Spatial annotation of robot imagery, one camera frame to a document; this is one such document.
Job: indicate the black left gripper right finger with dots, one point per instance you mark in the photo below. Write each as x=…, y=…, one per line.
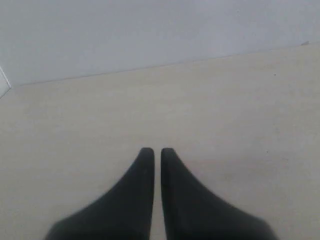
x=192, y=212

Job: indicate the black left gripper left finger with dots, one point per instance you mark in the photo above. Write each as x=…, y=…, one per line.
x=123, y=213

